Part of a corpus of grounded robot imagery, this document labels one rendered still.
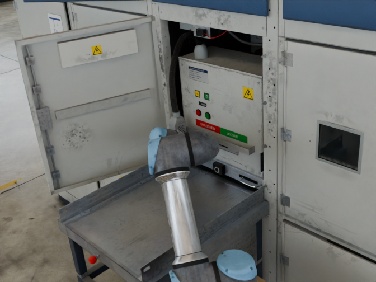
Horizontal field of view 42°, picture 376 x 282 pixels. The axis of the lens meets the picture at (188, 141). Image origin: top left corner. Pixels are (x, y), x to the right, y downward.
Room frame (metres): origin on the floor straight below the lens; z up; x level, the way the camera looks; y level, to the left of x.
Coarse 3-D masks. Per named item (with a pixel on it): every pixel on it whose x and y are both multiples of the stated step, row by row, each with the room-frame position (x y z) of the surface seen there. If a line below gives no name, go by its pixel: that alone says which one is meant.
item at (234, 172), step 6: (210, 162) 2.07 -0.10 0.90; (222, 162) 2.02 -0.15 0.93; (228, 168) 1.98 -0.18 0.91; (234, 168) 1.95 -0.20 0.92; (240, 168) 1.94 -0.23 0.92; (228, 174) 1.98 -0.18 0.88; (234, 174) 1.96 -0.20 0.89; (240, 174) 1.93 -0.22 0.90; (246, 174) 1.90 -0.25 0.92; (252, 174) 1.89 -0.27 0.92; (246, 180) 1.90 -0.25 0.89; (252, 180) 1.88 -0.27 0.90
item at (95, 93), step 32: (64, 32) 2.08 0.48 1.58; (96, 32) 2.16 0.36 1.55; (128, 32) 2.19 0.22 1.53; (32, 64) 2.02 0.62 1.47; (64, 64) 2.07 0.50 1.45; (96, 64) 2.15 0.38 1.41; (128, 64) 2.21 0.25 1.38; (32, 96) 2.03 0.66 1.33; (64, 96) 2.08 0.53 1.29; (96, 96) 2.14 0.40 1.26; (128, 96) 2.18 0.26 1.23; (160, 96) 2.24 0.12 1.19; (64, 128) 2.07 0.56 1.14; (96, 128) 2.13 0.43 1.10; (128, 128) 2.19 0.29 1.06; (64, 160) 2.06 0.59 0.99; (96, 160) 2.12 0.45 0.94; (128, 160) 2.18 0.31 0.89
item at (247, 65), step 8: (208, 48) 2.32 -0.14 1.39; (216, 48) 2.31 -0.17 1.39; (224, 48) 2.29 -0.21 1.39; (184, 56) 2.22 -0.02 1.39; (192, 56) 2.21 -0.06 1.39; (208, 56) 2.19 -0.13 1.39; (216, 56) 2.18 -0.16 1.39; (224, 56) 2.17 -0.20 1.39; (232, 56) 2.16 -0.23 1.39; (240, 56) 2.15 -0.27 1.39; (248, 56) 2.14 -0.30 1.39; (256, 56) 2.13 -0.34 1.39; (208, 64) 2.07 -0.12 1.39; (216, 64) 2.05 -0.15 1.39; (224, 64) 2.05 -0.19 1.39; (232, 64) 2.04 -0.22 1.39; (240, 64) 2.03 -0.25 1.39; (248, 64) 2.02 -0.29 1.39; (256, 64) 2.01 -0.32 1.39; (240, 72) 1.93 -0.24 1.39; (248, 72) 1.91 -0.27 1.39; (256, 72) 1.91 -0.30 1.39
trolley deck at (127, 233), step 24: (144, 192) 1.93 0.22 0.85; (192, 192) 1.90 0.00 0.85; (216, 192) 1.88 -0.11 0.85; (240, 192) 1.87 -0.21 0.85; (96, 216) 1.78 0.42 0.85; (120, 216) 1.76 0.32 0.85; (144, 216) 1.75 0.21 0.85; (216, 216) 1.70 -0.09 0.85; (264, 216) 1.74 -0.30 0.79; (96, 240) 1.61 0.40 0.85; (120, 240) 1.60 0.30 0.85; (144, 240) 1.58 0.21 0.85; (168, 240) 1.57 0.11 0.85; (216, 240) 1.54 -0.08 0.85; (120, 264) 1.45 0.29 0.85; (144, 264) 1.44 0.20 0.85
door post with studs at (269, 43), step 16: (272, 0) 1.75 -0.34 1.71; (272, 16) 1.75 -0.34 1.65; (272, 32) 1.75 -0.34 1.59; (272, 48) 1.75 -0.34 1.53; (272, 64) 1.75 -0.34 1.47; (272, 80) 1.75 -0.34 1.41; (272, 96) 1.75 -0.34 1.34; (272, 112) 1.75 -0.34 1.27; (272, 128) 1.75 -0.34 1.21; (272, 144) 1.75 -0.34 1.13; (272, 160) 1.75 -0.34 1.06; (272, 176) 1.75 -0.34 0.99; (272, 192) 1.75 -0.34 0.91; (272, 208) 1.75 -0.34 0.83; (272, 224) 1.75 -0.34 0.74; (272, 240) 1.75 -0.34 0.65; (272, 256) 1.75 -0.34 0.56; (272, 272) 1.75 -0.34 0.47
